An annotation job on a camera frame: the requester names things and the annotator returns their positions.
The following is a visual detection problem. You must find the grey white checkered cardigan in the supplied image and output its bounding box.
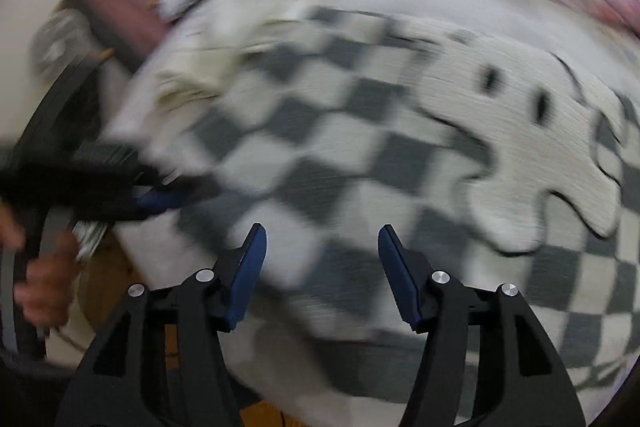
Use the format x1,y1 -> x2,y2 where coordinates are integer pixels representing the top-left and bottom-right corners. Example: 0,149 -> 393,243
106,3 -> 640,417

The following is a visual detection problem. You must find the white floral bed mattress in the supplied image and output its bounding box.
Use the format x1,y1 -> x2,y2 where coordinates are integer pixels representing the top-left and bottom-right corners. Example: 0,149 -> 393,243
98,0 -> 640,427

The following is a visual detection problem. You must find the person's left hand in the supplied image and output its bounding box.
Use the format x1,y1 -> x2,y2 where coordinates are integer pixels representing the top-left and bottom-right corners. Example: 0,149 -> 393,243
14,229 -> 80,329

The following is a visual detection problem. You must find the white standing fan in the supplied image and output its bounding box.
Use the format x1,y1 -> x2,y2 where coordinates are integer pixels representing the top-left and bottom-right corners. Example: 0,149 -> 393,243
29,9 -> 93,82

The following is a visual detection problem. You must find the pink grey towel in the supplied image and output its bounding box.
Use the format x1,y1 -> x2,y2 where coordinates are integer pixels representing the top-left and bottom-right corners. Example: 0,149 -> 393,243
62,0 -> 171,72

